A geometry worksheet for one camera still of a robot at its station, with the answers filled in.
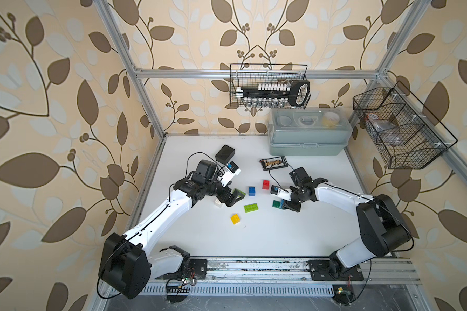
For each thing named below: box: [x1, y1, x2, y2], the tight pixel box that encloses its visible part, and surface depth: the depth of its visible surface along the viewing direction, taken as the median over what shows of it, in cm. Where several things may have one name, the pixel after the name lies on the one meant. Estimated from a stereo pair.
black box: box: [215, 144, 236, 164], surface depth 110 cm
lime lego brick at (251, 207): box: [243, 202, 259, 213], surface depth 93 cm
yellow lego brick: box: [230, 213, 240, 225], surface depth 88 cm
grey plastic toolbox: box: [267, 107, 353, 156], surface depth 104 cm
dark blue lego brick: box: [248, 186, 256, 197], surface depth 96 cm
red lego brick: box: [262, 179, 270, 190], surface depth 98 cm
